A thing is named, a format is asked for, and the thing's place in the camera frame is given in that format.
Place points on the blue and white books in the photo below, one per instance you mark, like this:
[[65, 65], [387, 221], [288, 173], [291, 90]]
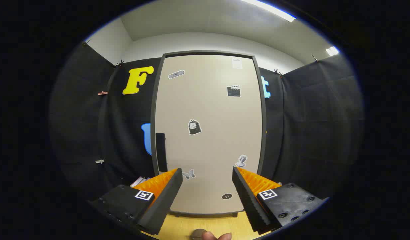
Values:
[[138, 182]]

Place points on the beige shoe cabinet door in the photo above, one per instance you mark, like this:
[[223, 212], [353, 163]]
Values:
[[208, 110]]

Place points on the long ceiling light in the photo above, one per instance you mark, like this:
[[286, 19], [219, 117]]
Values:
[[274, 11]]

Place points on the white clip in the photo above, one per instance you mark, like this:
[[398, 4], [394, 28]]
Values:
[[99, 161]]

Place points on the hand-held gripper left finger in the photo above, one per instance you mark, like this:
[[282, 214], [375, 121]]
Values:
[[165, 203]]

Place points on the black backdrop cloth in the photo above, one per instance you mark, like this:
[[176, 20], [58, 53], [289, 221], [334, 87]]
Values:
[[308, 116]]

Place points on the small ceiling light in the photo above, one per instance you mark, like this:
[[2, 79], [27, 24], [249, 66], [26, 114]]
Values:
[[332, 51]]

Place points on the grey shoe cabinet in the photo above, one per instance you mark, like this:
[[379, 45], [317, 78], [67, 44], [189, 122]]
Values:
[[153, 113]]

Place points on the red clip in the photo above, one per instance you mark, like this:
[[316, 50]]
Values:
[[102, 93]]

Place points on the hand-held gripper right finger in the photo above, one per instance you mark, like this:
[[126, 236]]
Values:
[[249, 203]]

